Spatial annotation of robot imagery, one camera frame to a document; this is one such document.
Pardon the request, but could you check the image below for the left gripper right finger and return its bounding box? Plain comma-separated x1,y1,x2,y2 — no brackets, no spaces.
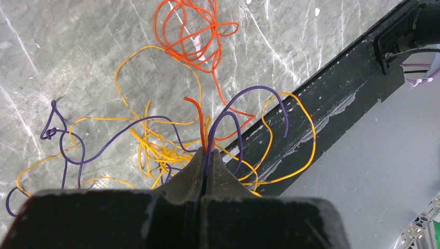
205,149,256,203

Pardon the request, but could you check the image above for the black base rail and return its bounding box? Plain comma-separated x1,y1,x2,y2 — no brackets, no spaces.
235,1,415,196

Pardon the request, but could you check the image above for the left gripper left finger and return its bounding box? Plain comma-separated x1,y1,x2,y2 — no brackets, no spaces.
155,147,205,248

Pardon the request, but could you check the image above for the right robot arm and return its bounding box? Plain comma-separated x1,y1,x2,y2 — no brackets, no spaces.
373,1,439,88

